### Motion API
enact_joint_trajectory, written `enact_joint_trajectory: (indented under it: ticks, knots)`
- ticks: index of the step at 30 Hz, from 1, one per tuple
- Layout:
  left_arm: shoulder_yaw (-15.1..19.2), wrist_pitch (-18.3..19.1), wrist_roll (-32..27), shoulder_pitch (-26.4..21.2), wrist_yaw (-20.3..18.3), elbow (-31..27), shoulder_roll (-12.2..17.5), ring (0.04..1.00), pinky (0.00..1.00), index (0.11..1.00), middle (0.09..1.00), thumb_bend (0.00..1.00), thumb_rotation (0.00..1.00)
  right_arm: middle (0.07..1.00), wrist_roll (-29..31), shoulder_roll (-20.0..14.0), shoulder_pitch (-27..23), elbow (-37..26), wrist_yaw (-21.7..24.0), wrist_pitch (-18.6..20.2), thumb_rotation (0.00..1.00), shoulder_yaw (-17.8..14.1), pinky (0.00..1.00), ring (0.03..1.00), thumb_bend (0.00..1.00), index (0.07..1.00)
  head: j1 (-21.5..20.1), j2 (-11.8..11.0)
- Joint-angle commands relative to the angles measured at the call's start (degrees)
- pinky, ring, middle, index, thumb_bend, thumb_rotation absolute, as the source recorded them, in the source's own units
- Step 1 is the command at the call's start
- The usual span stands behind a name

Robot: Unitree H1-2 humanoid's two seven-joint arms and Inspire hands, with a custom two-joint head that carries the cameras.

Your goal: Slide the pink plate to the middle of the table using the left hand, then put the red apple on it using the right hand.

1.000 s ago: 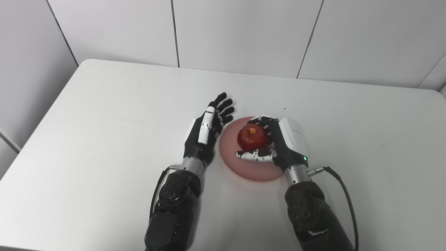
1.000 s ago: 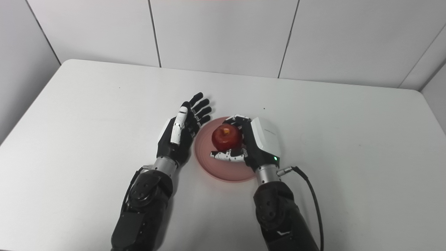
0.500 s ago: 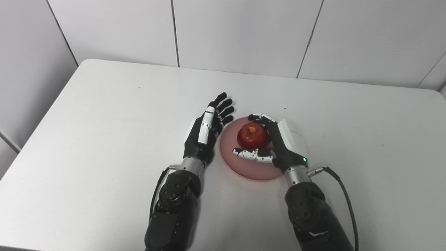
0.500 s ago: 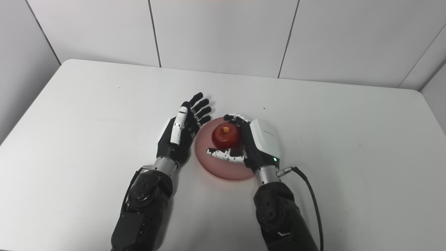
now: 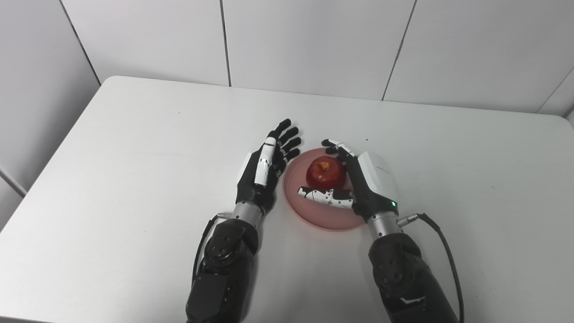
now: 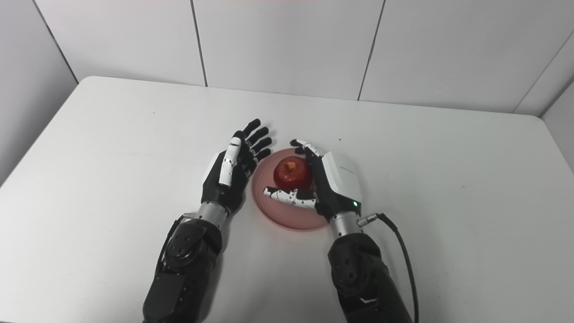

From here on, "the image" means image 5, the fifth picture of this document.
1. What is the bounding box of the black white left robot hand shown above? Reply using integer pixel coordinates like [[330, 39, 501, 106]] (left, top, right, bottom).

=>
[[235, 118, 302, 215]]

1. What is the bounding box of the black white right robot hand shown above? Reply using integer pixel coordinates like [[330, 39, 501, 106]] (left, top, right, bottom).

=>
[[298, 139, 399, 223]]

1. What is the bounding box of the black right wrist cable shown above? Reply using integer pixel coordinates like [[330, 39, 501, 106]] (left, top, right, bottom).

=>
[[397, 213, 465, 323]]

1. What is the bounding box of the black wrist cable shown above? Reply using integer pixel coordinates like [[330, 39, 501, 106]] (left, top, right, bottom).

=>
[[397, 213, 465, 323], [192, 213, 231, 283]]

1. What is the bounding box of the pink round plate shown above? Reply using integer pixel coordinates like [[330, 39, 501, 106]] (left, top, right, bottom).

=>
[[282, 148, 369, 232]]

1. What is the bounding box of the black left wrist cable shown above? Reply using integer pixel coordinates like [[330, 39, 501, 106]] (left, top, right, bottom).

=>
[[192, 213, 231, 283]]

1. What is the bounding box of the red apple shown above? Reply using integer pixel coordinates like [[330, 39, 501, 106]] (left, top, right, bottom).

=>
[[305, 156, 347, 191]]

